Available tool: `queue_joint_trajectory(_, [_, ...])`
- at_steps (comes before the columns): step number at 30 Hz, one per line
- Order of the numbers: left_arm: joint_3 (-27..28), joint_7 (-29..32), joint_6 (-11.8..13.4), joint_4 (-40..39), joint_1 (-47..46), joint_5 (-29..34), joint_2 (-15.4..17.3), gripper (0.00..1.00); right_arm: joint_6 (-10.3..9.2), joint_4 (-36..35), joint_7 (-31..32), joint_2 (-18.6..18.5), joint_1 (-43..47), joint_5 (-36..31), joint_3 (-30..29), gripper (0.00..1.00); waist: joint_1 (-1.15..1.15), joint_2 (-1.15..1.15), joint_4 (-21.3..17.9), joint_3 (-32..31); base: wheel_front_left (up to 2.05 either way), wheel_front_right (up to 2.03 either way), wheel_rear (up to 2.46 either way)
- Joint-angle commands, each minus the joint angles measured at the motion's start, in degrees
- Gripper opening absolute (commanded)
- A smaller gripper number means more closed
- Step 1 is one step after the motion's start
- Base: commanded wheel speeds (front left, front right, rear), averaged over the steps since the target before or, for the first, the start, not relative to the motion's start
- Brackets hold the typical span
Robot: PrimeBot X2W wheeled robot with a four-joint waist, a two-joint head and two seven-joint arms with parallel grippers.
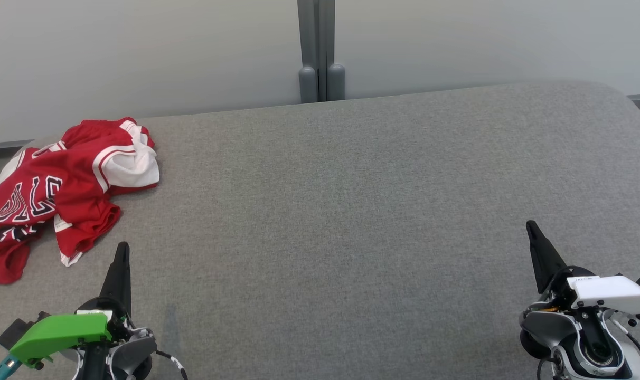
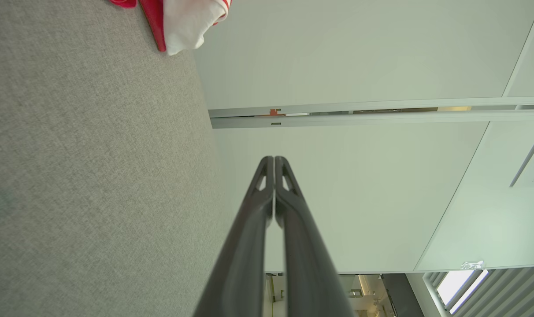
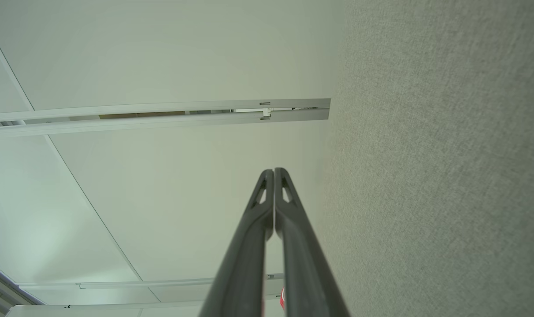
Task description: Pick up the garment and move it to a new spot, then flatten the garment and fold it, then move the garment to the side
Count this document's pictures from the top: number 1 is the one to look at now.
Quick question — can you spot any grey partition post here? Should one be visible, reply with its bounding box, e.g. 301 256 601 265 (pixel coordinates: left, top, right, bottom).
297 0 346 103

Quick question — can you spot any left teal cable connector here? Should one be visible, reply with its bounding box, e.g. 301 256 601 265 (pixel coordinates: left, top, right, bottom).
0 355 21 380

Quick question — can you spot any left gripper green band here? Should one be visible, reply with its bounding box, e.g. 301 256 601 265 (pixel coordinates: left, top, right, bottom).
8 242 134 368

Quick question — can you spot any red basketball jersey black lettering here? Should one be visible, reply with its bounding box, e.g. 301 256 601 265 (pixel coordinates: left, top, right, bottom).
0 117 160 286

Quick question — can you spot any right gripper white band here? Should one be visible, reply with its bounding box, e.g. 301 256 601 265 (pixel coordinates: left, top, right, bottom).
526 221 640 315

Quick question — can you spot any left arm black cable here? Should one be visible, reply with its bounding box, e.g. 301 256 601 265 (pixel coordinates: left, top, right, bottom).
155 348 190 380

